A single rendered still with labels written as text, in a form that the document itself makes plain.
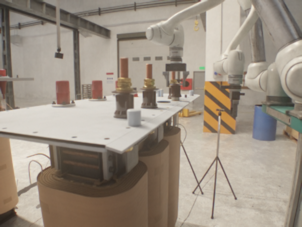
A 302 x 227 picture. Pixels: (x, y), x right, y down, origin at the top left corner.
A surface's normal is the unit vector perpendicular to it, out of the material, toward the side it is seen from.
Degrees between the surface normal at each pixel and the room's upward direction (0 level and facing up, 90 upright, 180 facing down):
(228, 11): 90
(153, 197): 90
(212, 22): 90
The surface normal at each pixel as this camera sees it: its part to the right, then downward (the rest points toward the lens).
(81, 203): -0.32, 0.15
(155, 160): 0.57, 0.13
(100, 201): 0.12, 0.15
